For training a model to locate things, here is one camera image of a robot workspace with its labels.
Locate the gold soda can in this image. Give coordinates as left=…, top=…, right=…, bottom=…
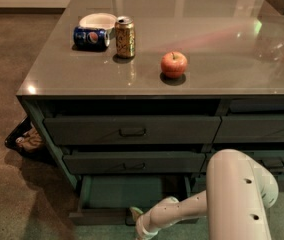
left=115, top=16, right=135, bottom=58

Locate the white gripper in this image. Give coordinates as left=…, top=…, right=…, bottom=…
left=129, top=197, right=179, bottom=240

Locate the black bin with brown bag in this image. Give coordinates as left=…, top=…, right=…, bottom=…
left=4, top=117, right=53, bottom=164

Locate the grey drawer cabinet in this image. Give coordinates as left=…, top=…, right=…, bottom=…
left=16, top=0, right=284, bottom=198

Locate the blue pepsi can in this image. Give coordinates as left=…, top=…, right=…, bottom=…
left=73, top=27, right=110, bottom=50

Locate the red apple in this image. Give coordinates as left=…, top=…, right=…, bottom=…
left=160, top=51, right=188, bottom=79

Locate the white bowl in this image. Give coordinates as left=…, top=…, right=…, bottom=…
left=79, top=13, right=117, bottom=33

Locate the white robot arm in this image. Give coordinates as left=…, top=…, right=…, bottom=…
left=130, top=149, right=279, bottom=240

